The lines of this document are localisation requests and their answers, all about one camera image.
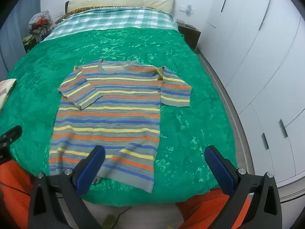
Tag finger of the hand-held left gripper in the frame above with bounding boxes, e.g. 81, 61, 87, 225
0, 125, 22, 148

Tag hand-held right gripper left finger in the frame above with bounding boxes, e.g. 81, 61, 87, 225
28, 145, 106, 229

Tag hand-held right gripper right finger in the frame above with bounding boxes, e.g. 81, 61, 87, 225
204, 145, 283, 229

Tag striped knit sweater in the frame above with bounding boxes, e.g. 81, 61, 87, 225
49, 59, 192, 194

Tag orange shaggy rug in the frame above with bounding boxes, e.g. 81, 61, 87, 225
0, 160, 252, 229

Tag patterned white cushion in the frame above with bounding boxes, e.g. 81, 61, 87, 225
0, 78, 17, 109

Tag green floral bedspread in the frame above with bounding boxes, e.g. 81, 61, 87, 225
0, 26, 239, 207

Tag grey curtain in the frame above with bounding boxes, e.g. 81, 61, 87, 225
0, 0, 43, 77

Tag floral fabric bundle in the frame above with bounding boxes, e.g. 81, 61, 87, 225
22, 10, 54, 50

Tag white wardrobe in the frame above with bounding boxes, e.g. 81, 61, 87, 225
198, 0, 305, 203

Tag dark wooden nightstand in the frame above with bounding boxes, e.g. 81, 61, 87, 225
176, 21, 202, 50

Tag green checked blanket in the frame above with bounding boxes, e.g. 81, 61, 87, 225
43, 7, 179, 42

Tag dark cable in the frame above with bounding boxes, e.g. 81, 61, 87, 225
112, 206, 132, 223

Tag grey bed frame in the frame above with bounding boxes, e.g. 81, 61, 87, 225
197, 49, 254, 174

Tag small blue wall fixture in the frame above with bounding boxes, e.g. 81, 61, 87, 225
180, 4, 194, 17

